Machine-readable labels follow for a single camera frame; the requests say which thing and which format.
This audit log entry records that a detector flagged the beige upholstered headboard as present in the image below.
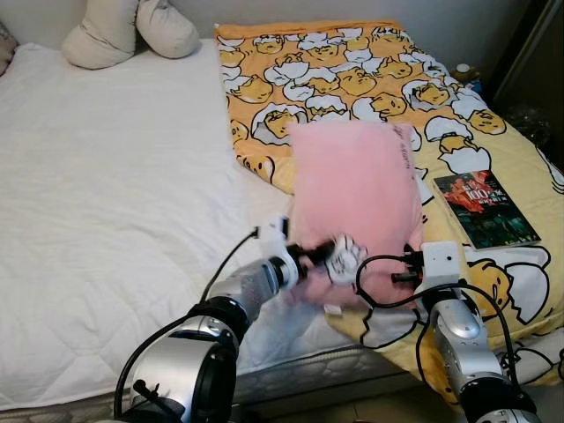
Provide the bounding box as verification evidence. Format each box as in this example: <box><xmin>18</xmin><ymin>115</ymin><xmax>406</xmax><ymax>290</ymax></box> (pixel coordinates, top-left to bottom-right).
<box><xmin>0</xmin><ymin>22</ymin><xmax>19</xmax><ymax>78</ymax></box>

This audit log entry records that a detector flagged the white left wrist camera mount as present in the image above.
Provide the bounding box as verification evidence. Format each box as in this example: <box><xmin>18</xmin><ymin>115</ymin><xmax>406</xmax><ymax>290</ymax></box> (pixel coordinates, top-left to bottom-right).
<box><xmin>256</xmin><ymin>214</ymin><xmax>297</xmax><ymax>265</ymax></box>

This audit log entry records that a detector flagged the pink plush pillow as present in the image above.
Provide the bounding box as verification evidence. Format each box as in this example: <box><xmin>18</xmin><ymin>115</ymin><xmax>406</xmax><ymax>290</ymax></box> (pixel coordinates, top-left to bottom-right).
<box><xmin>286</xmin><ymin>122</ymin><xmax>426</xmax><ymax>309</ymax></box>

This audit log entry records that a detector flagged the white quilted mattress pad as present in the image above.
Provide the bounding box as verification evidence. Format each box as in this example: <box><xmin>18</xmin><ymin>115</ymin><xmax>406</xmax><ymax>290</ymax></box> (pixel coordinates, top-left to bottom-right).
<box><xmin>0</xmin><ymin>40</ymin><xmax>424</xmax><ymax>411</ymax></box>

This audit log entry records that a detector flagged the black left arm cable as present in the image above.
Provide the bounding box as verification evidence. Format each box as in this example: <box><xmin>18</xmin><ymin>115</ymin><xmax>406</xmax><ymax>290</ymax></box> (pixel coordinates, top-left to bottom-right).
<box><xmin>115</xmin><ymin>229</ymin><xmax>265</xmax><ymax>423</ymax></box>

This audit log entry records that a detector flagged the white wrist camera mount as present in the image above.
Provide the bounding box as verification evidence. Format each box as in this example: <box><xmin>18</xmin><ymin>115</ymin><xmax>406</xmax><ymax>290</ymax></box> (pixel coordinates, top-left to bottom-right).
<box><xmin>256</xmin><ymin>214</ymin><xmax>297</xmax><ymax>265</ymax></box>
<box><xmin>421</xmin><ymin>241</ymin><xmax>464</xmax><ymax>287</ymax></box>

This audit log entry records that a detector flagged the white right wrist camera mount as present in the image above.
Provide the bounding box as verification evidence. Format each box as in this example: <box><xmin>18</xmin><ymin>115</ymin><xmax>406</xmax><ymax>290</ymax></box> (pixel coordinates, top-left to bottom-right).
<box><xmin>421</xmin><ymin>241</ymin><xmax>464</xmax><ymax>287</ymax></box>

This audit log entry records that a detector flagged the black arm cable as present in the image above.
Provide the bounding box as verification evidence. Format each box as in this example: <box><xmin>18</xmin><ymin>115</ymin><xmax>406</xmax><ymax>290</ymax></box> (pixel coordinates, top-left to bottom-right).
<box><xmin>355</xmin><ymin>254</ymin><xmax>521</xmax><ymax>389</ymax></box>
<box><xmin>115</xmin><ymin>229</ymin><xmax>265</xmax><ymax>423</ymax></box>

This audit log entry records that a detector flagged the dark green red book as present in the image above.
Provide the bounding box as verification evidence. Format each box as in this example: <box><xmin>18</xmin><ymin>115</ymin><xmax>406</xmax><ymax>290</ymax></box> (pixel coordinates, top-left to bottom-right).
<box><xmin>434</xmin><ymin>170</ymin><xmax>541</xmax><ymax>250</ymax></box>

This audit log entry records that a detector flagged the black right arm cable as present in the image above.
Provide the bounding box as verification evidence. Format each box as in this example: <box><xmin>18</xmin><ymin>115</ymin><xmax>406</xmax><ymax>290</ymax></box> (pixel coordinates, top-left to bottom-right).
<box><xmin>355</xmin><ymin>254</ymin><xmax>521</xmax><ymax>389</ymax></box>

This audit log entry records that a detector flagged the clear crinkled plastic bag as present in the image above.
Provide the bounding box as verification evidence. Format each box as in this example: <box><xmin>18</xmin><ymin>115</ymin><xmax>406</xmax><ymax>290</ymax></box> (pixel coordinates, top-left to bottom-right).
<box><xmin>505</xmin><ymin>104</ymin><xmax>553</xmax><ymax>144</ymax></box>

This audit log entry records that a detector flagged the yellow cartoon egg blanket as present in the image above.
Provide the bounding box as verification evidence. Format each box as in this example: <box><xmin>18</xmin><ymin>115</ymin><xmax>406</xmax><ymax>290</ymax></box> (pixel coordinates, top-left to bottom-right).
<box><xmin>216</xmin><ymin>19</ymin><xmax>564</xmax><ymax>389</ymax></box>

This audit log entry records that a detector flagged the dark brown wardrobe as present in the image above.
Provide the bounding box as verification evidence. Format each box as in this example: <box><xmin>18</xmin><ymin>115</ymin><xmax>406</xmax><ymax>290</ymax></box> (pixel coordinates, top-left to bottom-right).
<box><xmin>489</xmin><ymin>0</ymin><xmax>564</xmax><ymax>173</ymax></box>

